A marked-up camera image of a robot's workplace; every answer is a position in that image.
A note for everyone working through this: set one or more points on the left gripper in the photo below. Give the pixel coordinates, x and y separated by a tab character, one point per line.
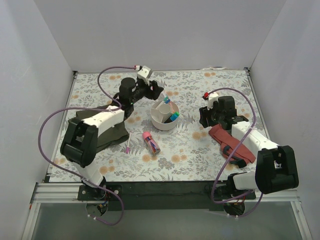
150	88

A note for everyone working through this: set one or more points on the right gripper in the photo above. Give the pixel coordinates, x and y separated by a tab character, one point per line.
206	116

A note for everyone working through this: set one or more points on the orange pink pen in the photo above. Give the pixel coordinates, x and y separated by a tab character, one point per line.
172	108

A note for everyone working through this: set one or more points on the white round organizer container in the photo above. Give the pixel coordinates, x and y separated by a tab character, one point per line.
160	112

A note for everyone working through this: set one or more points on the blue black highlighter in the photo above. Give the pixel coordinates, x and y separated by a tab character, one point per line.
171	119

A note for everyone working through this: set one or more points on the pink capped marker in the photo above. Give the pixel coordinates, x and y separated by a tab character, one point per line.
128	143

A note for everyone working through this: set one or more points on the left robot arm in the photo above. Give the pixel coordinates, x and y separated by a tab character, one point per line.
81	141

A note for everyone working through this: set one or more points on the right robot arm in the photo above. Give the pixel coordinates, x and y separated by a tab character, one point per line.
275	165

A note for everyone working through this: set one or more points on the floral table mat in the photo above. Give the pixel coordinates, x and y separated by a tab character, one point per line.
187	152

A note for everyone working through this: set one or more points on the red cloth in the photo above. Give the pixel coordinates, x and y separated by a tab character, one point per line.
242	156

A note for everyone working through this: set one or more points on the pink lid pencil jar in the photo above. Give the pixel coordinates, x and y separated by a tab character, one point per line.
152	146

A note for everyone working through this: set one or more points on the dark green cloth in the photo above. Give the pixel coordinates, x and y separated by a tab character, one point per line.
113	136

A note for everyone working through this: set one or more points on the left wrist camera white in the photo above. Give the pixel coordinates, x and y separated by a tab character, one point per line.
144	73

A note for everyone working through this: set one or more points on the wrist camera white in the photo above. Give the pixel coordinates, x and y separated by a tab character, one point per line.
144	73
210	98

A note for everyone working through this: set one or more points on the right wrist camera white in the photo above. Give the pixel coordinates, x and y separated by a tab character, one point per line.
210	98

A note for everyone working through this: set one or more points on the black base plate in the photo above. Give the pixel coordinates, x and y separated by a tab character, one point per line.
159	195

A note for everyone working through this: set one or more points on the aluminium front rail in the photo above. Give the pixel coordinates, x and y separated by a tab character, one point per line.
161	211

